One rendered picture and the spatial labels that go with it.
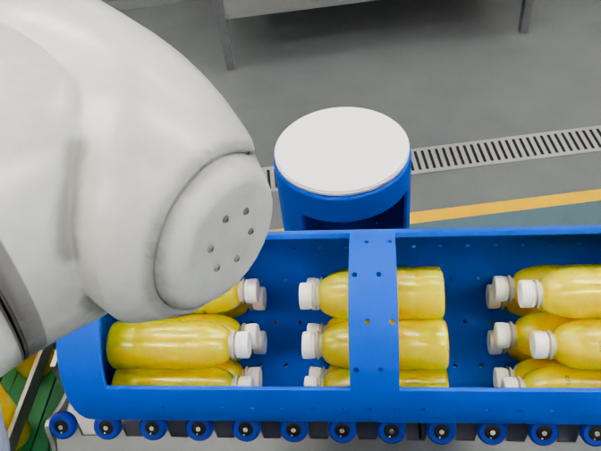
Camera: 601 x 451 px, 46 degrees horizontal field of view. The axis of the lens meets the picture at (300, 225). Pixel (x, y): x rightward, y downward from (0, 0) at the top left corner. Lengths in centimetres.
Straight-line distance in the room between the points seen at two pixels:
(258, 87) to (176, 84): 325
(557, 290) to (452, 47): 279
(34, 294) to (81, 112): 7
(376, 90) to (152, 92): 316
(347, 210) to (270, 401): 51
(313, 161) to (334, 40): 242
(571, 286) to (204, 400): 52
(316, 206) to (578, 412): 63
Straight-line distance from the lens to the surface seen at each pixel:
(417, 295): 99
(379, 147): 145
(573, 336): 103
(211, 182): 26
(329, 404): 99
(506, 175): 298
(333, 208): 138
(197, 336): 103
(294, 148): 147
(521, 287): 103
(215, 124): 27
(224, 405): 102
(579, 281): 103
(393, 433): 113
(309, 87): 348
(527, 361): 114
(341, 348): 100
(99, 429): 121
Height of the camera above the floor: 196
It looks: 45 degrees down
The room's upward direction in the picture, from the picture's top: 8 degrees counter-clockwise
